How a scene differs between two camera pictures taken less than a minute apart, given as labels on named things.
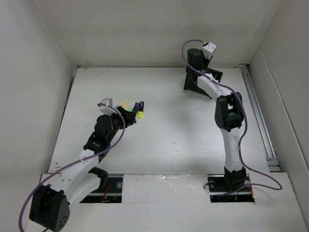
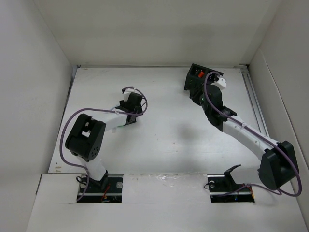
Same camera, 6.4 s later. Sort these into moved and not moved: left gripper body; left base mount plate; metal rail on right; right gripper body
Moved: right gripper body; left gripper body
Not moved: left base mount plate; metal rail on right
